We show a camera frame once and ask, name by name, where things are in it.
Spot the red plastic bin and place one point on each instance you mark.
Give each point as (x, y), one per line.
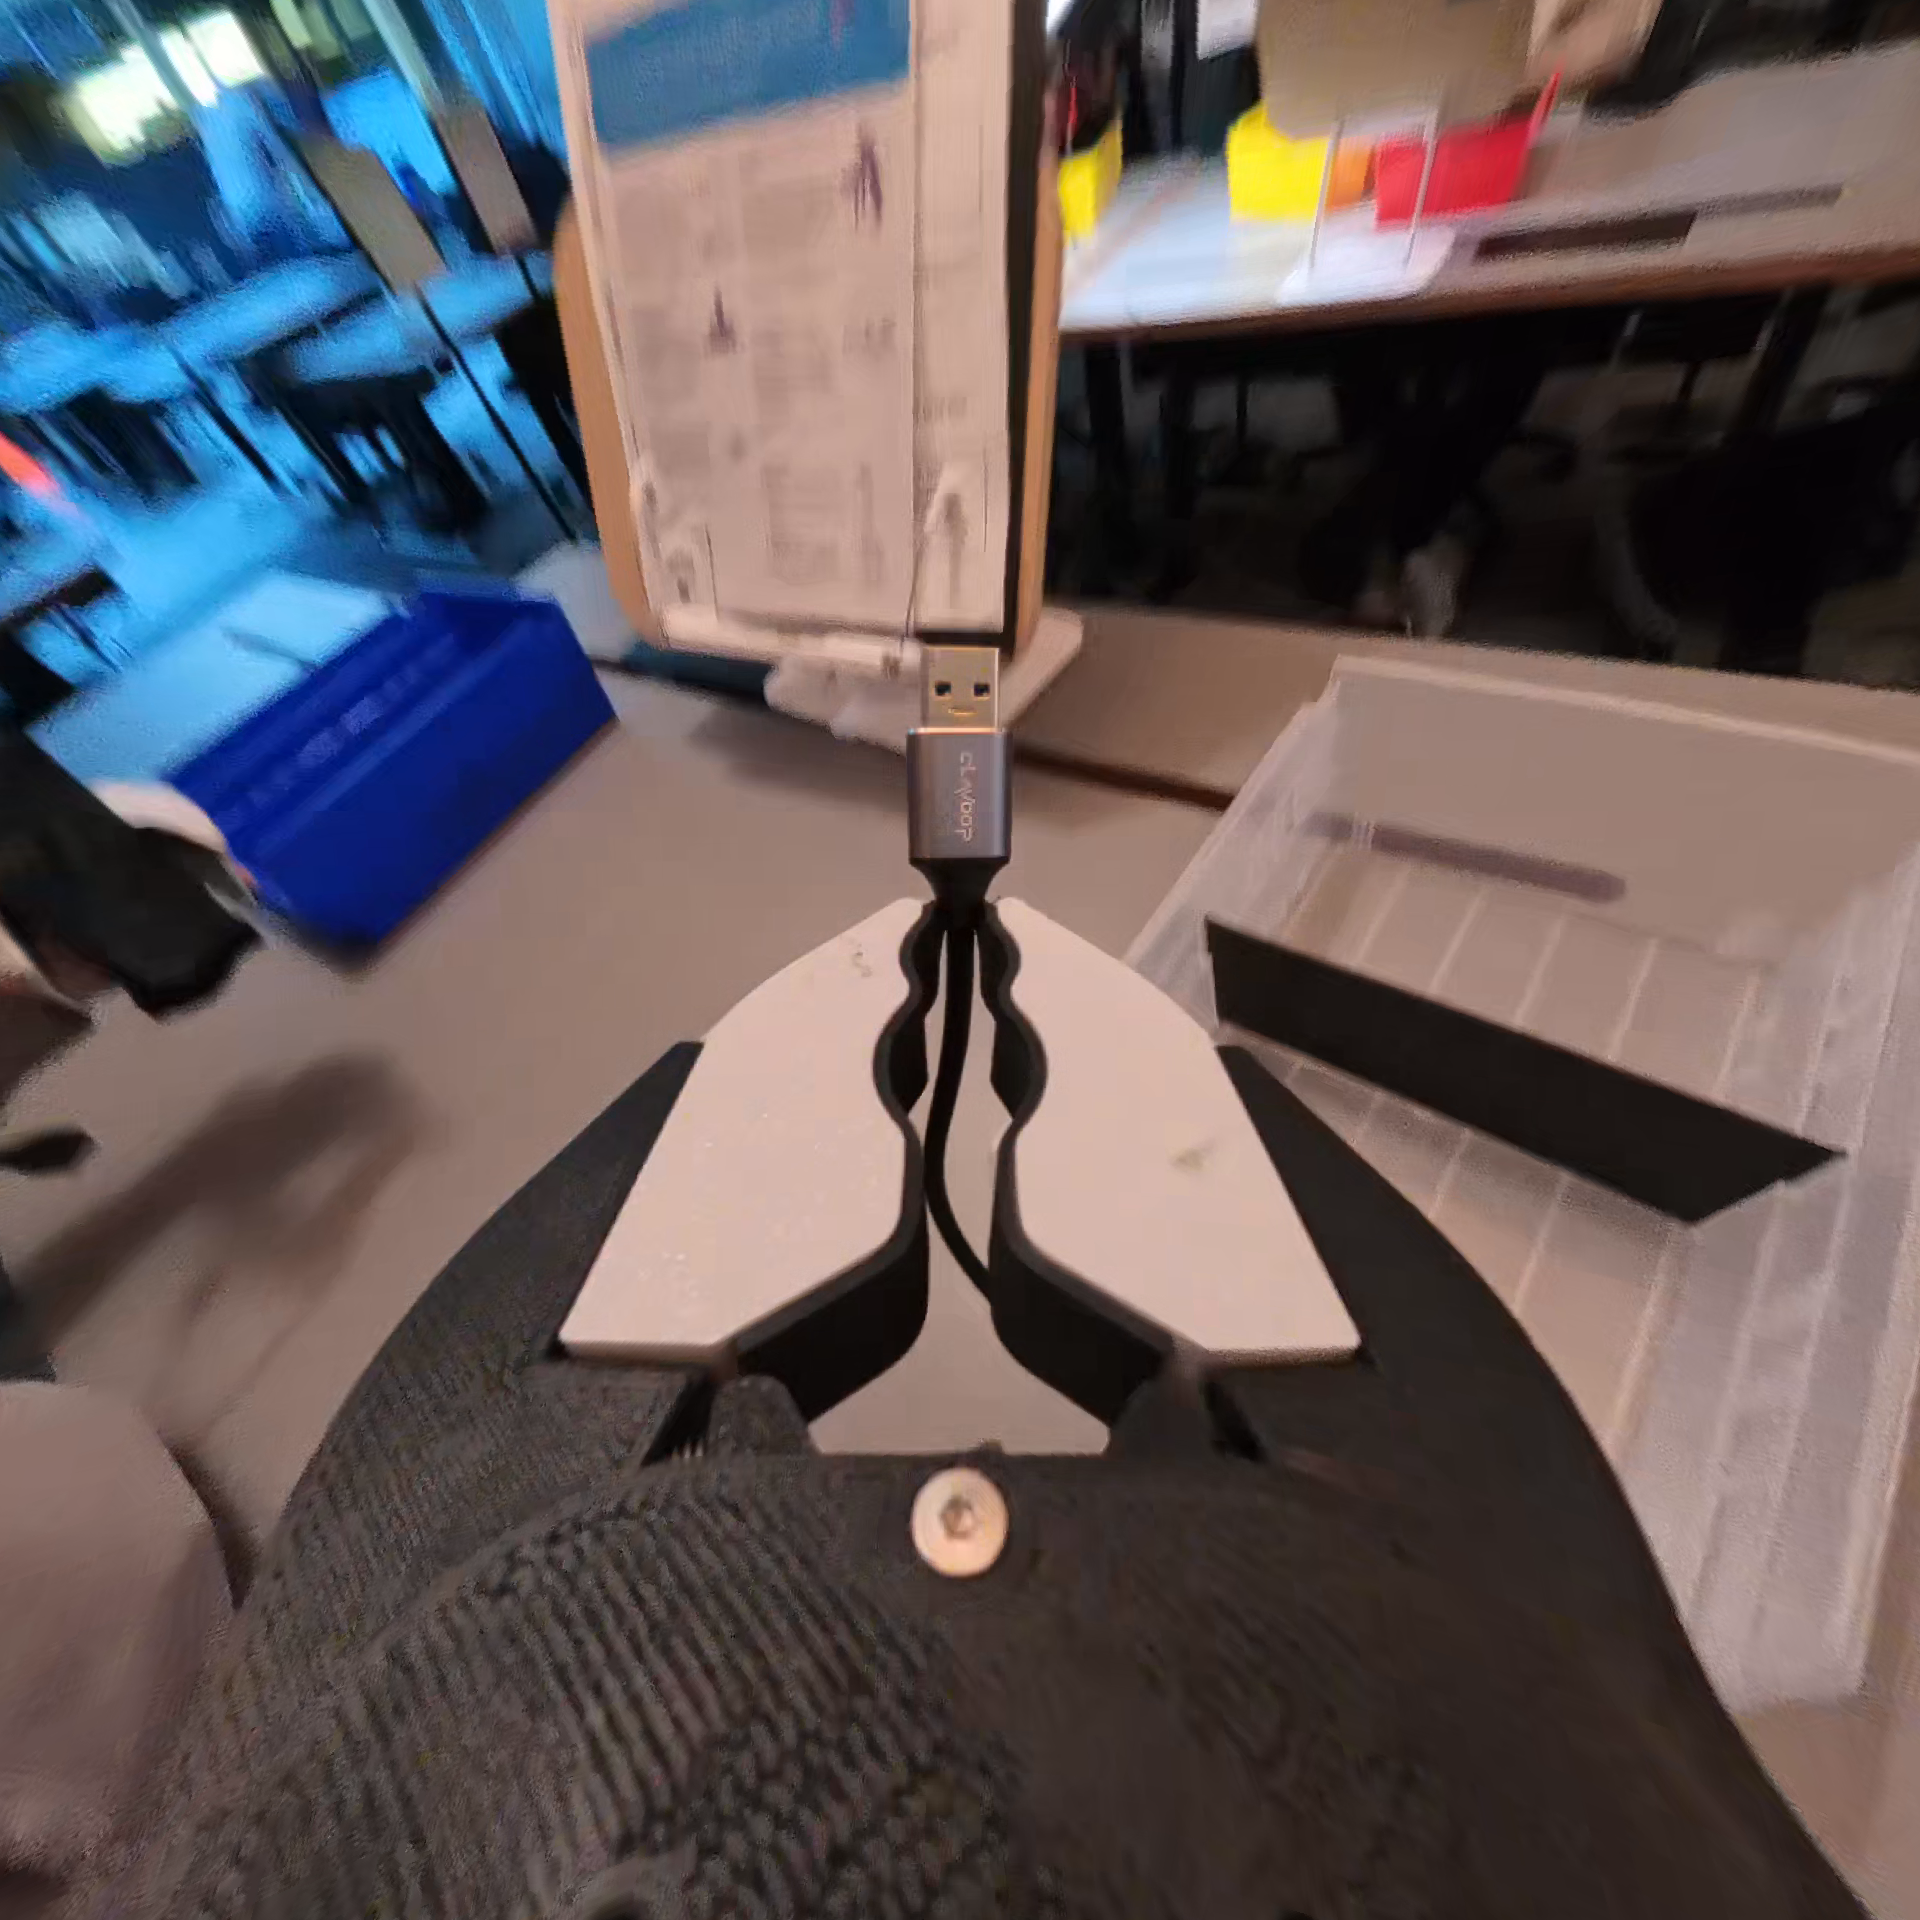
(1463, 163)

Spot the clear plastic container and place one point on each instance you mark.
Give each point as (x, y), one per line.
(1621, 1276)

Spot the cardboard box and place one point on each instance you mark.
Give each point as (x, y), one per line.
(1394, 60)

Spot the yellow plastic bin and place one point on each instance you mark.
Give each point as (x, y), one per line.
(1091, 184)
(1275, 163)

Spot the grey background table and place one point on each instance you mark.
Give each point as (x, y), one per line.
(1650, 224)

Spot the wooden clipboard with paper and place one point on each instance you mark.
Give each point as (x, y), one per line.
(780, 299)

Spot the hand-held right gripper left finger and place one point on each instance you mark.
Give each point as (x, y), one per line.
(733, 1184)

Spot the purple pen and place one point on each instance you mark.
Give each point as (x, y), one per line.
(1469, 857)

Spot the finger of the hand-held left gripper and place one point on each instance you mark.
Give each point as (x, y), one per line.
(171, 820)

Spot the blue plastic bin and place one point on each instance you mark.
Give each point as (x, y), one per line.
(389, 750)

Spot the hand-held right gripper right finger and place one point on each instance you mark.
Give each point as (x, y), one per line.
(1155, 1184)

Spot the black divider panel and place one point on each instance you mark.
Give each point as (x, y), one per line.
(1500, 1079)

